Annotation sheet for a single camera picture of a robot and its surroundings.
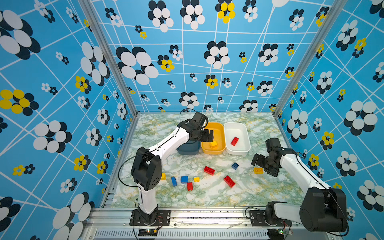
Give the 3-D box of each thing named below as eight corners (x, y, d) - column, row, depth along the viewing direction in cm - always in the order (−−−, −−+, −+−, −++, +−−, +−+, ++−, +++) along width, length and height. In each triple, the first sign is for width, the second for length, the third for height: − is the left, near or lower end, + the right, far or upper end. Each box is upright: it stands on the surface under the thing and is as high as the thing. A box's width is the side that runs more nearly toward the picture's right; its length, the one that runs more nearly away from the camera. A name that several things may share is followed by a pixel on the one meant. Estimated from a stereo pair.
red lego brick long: (231, 188, 85) (232, 187, 83) (223, 179, 88) (223, 178, 86) (235, 184, 86) (235, 183, 84) (226, 176, 89) (227, 175, 88)
